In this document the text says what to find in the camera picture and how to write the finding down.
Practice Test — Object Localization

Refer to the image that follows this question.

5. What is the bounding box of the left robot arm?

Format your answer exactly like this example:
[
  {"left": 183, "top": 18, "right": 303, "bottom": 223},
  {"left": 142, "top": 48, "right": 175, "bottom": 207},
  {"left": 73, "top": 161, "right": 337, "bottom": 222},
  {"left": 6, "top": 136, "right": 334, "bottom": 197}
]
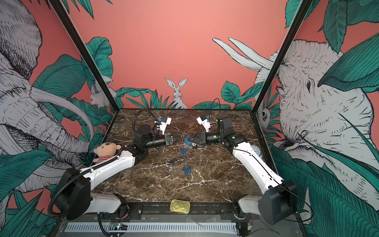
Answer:
[{"left": 47, "top": 124, "right": 186, "bottom": 220}]

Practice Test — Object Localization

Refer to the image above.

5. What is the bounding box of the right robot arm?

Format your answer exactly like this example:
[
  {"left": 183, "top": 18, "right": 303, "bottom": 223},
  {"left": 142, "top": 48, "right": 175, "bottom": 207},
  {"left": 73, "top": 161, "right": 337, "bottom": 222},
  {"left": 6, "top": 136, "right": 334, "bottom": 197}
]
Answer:
[{"left": 188, "top": 116, "right": 297, "bottom": 225}]

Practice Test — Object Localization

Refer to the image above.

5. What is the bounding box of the blue padlock near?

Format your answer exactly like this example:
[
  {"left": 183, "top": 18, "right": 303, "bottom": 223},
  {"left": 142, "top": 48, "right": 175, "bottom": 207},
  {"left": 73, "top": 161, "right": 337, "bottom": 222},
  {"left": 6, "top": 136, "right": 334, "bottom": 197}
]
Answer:
[{"left": 184, "top": 164, "right": 191, "bottom": 176}]

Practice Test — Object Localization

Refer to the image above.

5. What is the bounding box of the small round clock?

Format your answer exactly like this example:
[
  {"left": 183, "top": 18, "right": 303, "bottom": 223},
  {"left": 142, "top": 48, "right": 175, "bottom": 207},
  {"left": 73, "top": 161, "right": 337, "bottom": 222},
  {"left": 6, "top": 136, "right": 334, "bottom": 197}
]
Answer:
[{"left": 251, "top": 145, "right": 263, "bottom": 159}]

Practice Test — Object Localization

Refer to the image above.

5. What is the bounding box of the plush doll toy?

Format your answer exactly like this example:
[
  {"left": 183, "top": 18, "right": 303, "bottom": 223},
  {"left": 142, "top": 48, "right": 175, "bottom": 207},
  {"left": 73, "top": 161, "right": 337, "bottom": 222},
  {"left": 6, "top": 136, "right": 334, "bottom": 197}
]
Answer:
[{"left": 93, "top": 142, "right": 121, "bottom": 163}]

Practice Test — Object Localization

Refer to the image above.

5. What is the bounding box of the gold tin can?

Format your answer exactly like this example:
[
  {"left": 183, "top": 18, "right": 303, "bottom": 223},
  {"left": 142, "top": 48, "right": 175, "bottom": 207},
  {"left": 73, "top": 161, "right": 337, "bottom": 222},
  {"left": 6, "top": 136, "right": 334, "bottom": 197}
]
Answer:
[{"left": 169, "top": 199, "right": 190, "bottom": 214}]

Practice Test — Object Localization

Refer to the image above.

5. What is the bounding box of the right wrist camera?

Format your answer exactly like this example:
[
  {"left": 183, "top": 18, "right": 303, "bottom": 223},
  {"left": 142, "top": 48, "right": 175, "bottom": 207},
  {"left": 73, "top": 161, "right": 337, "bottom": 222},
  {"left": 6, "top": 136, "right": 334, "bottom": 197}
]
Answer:
[{"left": 196, "top": 115, "right": 211, "bottom": 132}]

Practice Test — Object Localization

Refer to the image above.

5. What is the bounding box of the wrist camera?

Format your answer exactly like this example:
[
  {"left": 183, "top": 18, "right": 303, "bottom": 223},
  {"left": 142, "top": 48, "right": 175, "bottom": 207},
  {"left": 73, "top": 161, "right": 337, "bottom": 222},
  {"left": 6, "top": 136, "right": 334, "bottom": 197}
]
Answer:
[
  {"left": 196, "top": 115, "right": 211, "bottom": 132},
  {"left": 158, "top": 117, "right": 172, "bottom": 134}
]

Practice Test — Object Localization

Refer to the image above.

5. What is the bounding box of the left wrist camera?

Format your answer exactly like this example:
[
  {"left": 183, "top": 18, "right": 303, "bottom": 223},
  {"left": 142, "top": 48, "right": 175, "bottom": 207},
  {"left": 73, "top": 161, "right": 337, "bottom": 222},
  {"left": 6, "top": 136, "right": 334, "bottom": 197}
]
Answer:
[{"left": 158, "top": 117, "right": 172, "bottom": 134}]

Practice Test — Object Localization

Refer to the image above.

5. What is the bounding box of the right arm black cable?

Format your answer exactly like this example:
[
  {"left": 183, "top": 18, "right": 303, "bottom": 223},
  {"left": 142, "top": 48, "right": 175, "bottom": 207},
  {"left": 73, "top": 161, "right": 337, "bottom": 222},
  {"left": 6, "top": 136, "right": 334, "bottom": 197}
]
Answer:
[{"left": 209, "top": 98, "right": 222, "bottom": 122}]

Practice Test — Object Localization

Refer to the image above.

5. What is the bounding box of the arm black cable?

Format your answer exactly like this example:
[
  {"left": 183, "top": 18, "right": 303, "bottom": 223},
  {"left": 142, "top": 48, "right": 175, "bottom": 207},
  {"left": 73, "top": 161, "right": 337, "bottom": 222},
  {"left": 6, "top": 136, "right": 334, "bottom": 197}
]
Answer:
[
  {"left": 209, "top": 98, "right": 222, "bottom": 122},
  {"left": 132, "top": 109, "right": 159, "bottom": 134}
]

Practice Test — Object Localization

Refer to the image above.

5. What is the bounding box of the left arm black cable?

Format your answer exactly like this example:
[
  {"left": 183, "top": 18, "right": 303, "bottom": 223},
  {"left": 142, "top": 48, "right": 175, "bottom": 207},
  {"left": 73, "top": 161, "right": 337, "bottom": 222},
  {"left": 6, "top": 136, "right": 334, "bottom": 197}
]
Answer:
[{"left": 132, "top": 109, "right": 159, "bottom": 134}]

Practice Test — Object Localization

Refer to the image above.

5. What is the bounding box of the white perforated rail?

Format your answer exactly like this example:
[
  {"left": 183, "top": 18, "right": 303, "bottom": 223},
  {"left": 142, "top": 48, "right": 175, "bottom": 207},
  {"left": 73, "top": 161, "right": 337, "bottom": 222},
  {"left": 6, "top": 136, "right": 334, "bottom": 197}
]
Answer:
[{"left": 64, "top": 222, "right": 237, "bottom": 234}]

